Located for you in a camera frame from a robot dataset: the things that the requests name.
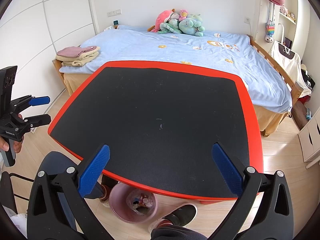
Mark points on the black shoe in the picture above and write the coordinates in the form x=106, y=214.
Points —
x=181, y=216

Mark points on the plush toys pile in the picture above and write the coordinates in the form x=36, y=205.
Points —
x=170, y=21

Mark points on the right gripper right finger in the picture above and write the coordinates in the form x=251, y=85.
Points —
x=274, y=218

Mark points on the red black table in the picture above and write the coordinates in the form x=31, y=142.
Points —
x=160, y=121

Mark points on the rainbow hanging toy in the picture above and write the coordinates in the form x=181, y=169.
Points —
x=270, y=28

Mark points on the white drawer cabinet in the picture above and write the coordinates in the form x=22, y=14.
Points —
x=309, y=137

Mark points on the folded towels stack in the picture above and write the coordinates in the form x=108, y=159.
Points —
x=77, y=56

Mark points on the white tote bag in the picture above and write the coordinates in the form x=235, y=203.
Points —
x=291, y=63

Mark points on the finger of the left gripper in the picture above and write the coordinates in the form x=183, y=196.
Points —
x=36, y=121
x=27, y=101

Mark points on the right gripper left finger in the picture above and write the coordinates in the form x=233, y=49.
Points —
x=57, y=209

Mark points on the bed with blue sheet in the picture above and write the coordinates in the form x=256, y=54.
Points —
x=272, y=91

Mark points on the pink trash bin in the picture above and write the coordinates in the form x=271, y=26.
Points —
x=132, y=205

